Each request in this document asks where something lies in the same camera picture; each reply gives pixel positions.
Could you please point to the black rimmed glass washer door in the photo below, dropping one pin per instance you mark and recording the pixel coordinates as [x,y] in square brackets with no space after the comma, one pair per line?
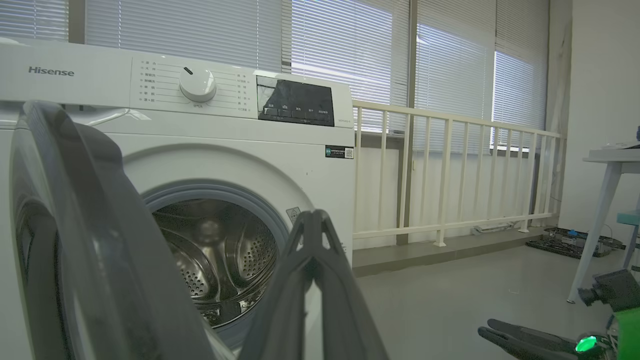
[100,240]

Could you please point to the stainless steel washer drum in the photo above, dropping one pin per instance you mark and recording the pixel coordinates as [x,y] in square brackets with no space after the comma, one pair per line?
[225,250]

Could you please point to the grey rubber door gasket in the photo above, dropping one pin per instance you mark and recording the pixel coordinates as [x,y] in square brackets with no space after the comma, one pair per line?
[272,212]

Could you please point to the white table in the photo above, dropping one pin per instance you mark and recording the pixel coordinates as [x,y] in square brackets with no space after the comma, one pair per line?
[600,210]

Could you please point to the white round program knob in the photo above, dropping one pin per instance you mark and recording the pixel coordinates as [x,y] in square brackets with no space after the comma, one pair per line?
[197,85]

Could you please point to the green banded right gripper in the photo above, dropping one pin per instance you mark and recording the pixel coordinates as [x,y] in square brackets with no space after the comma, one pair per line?
[627,335]

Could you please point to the grey warning sticker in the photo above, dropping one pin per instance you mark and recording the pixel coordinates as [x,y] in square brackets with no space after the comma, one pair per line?
[293,215]

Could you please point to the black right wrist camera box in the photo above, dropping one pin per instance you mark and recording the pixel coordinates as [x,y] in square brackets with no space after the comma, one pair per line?
[617,290]

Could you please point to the black washer display panel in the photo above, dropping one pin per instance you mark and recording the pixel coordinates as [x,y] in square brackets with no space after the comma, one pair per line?
[300,100]

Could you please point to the black QR code sticker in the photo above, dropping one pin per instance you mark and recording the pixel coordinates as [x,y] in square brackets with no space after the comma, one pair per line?
[337,152]

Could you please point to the teal stool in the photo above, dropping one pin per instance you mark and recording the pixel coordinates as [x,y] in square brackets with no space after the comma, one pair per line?
[629,218]

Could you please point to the white window blind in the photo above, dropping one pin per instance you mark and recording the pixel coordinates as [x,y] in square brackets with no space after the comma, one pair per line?
[350,50]
[452,65]
[520,75]
[185,30]
[35,20]

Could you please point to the white floor railing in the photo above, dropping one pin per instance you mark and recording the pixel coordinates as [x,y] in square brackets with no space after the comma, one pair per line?
[445,175]

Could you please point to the white power strip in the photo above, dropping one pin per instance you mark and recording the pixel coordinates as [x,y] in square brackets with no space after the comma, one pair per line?
[492,228]

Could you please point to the white front-load washing machine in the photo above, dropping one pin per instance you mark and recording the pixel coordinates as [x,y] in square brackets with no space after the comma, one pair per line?
[225,160]

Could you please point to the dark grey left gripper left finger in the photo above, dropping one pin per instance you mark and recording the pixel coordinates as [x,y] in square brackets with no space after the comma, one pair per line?
[280,325]

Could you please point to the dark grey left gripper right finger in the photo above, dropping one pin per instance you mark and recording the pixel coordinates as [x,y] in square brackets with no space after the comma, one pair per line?
[345,325]

